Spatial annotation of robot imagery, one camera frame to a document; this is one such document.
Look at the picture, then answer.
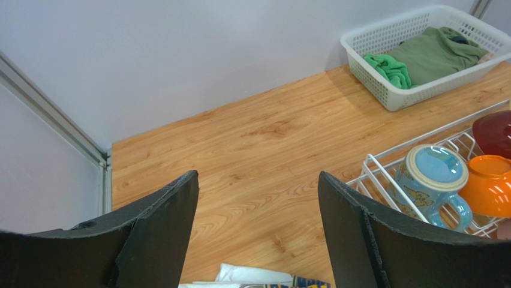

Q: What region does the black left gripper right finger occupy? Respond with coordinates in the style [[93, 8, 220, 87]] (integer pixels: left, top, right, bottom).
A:
[[317, 172, 510, 287]]

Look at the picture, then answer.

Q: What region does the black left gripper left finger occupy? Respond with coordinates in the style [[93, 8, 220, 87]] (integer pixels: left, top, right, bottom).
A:
[[1, 170, 199, 287]]

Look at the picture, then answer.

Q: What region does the blue butterfly ceramic mug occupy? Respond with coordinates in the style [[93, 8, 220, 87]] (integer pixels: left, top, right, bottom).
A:
[[386, 144, 473, 232]]

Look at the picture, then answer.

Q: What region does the pink plastic cup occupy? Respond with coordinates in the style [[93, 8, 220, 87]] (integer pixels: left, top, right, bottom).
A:
[[497, 219, 511, 240]]

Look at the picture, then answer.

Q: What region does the white printed t-shirt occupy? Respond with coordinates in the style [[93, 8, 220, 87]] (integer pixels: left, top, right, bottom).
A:
[[178, 263, 331, 288]]

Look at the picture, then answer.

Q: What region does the orange ceramic bowl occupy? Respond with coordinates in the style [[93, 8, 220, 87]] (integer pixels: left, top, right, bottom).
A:
[[459, 155, 510, 218]]

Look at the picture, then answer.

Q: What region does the dark red ceramic bowl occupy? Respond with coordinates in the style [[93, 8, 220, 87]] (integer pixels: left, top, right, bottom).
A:
[[472, 110, 510, 159]]

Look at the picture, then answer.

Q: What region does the bright green towel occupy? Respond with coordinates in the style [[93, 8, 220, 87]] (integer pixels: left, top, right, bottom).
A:
[[363, 53, 416, 89]]

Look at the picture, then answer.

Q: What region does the white plastic laundry basket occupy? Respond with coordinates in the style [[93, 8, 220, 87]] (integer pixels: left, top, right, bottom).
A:
[[340, 5, 510, 112]]

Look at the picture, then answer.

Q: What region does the olive green shirt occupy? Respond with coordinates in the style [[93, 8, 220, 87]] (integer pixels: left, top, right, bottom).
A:
[[389, 27, 488, 86]]

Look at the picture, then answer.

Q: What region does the white wire dish rack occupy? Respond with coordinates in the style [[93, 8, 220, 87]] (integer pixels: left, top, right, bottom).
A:
[[347, 100, 510, 239]]

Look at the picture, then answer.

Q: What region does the left aluminium frame post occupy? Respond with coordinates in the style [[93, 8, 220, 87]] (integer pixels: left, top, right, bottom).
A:
[[1, 52, 113, 215]]

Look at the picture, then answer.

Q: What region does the aluminium frame post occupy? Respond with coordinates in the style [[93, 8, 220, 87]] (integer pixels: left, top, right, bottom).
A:
[[1, 52, 113, 215], [469, 0, 492, 19]]

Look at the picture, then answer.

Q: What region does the right aluminium frame post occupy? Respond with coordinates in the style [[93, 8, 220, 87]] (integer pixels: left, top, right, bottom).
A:
[[469, 0, 492, 19]]

